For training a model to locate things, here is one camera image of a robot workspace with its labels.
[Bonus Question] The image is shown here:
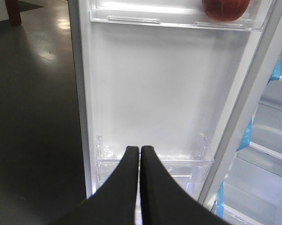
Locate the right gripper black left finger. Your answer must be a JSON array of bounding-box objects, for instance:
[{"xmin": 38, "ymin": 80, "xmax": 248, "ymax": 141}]
[{"xmin": 51, "ymin": 146, "xmax": 139, "ymax": 225}]

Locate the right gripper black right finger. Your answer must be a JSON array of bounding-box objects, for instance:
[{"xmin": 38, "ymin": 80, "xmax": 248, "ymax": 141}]
[{"xmin": 140, "ymin": 146, "xmax": 227, "ymax": 225}]

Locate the red yellow apple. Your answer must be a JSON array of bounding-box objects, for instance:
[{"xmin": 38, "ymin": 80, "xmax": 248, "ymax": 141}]
[{"xmin": 201, "ymin": 0, "xmax": 250, "ymax": 22}]

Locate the clear fridge crisper drawer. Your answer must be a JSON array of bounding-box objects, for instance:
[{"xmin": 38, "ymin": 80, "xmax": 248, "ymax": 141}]
[{"xmin": 216, "ymin": 183, "xmax": 282, "ymax": 225}]

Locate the grey fridge body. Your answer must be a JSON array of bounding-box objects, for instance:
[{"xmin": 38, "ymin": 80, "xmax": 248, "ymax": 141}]
[{"xmin": 211, "ymin": 35, "xmax": 282, "ymax": 225}]

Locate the white fridge door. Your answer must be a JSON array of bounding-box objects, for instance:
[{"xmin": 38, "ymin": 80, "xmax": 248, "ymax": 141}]
[{"xmin": 68, "ymin": 0, "xmax": 282, "ymax": 209}]

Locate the clear door shelf bin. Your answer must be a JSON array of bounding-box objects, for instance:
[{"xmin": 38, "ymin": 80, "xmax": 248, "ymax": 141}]
[{"xmin": 95, "ymin": 133, "xmax": 214, "ymax": 183}]

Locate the clear upper door bin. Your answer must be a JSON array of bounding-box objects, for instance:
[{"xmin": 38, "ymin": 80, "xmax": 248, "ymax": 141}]
[{"xmin": 89, "ymin": 0, "xmax": 274, "ymax": 31}]

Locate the red brown furniture leg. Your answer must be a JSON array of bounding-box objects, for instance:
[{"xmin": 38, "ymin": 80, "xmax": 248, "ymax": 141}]
[{"xmin": 5, "ymin": 0, "xmax": 22, "ymax": 26}]

